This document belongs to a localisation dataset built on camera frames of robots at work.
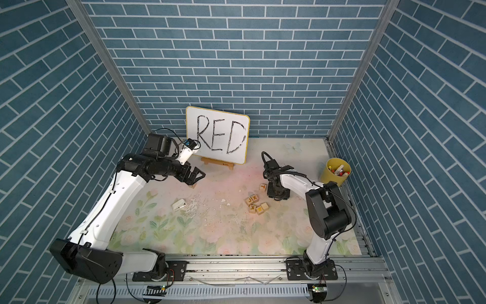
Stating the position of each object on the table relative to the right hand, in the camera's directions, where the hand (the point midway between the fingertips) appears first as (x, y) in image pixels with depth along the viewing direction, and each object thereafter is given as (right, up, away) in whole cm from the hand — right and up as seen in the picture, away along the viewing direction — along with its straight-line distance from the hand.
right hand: (277, 196), depth 94 cm
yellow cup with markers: (+30, +13, 0) cm, 33 cm away
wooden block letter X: (-11, -1, -2) cm, 11 cm away
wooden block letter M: (-13, -5, -5) cm, 15 cm away
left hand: (-33, +15, -19) cm, 41 cm away
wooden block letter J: (-14, -2, -2) cm, 14 cm away
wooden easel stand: (-38, +17, +11) cm, 43 cm away
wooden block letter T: (-7, +4, +2) cm, 8 cm away
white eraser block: (-48, -3, -5) cm, 48 cm away
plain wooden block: (-7, -4, -4) cm, 9 cm away
